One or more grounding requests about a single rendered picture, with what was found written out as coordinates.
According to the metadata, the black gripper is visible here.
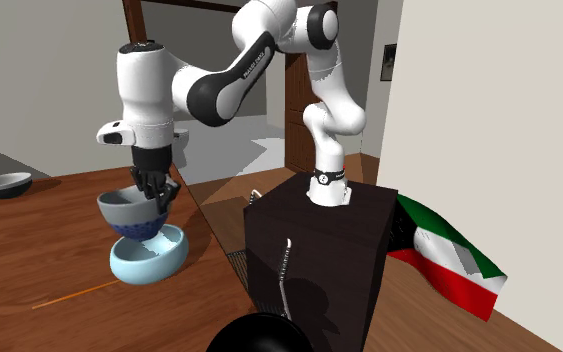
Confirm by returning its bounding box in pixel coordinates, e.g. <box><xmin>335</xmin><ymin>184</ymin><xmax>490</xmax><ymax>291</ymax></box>
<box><xmin>130</xmin><ymin>144</ymin><xmax>183</xmax><ymax>215</ymax></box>

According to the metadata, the grey bowl with blue base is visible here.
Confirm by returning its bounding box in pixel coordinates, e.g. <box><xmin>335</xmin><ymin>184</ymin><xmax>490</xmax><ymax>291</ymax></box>
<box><xmin>96</xmin><ymin>185</ymin><xmax>170</xmax><ymax>243</ymax></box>

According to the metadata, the light blue bowl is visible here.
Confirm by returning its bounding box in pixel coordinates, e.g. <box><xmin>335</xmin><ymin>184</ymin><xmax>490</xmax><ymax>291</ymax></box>
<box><xmin>109</xmin><ymin>224</ymin><xmax>190</xmax><ymax>287</ymax></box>

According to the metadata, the black bowl with grey inside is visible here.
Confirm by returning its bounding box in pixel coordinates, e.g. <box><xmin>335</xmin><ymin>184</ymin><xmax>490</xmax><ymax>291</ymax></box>
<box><xmin>0</xmin><ymin>172</ymin><xmax>34</xmax><ymax>200</ymax></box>

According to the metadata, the brown wooden door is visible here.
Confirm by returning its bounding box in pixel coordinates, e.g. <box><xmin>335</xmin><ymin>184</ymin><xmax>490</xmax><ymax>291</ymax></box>
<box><xmin>284</xmin><ymin>50</ymin><xmax>323</xmax><ymax>175</ymax></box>

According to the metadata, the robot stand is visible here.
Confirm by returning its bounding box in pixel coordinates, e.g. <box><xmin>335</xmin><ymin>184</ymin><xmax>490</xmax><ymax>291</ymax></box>
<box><xmin>243</xmin><ymin>171</ymin><xmax>400</xmax><ymax>352</ymax></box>

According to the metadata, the black round object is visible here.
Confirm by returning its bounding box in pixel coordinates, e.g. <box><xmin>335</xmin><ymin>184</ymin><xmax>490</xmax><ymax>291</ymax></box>
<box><xmin>205</xmin><ymin>312</ymin><xmax>317</xmax><ymax>352</ymax></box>

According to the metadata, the green white red black flag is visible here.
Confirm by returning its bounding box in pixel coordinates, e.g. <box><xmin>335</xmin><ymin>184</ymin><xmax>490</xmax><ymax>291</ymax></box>
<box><xmin>386</xmin><ymin>193</ymin><xmax>509</xmax><ymax>323</ymax></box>

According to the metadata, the thin metal wire frame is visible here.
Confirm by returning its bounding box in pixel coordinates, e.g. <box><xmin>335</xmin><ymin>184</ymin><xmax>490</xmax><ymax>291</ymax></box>
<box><xmin>226</xmin><ymin>188</ymin><xmax>295</xmax><ymax>321</ymax></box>

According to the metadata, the dark framed wall picture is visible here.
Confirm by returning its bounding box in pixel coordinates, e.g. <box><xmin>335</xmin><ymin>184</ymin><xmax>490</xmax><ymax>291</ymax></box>
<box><xmin>380</xmin><ymin>43</ymin><xmax>399</xmax><ymax>83</ymax></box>

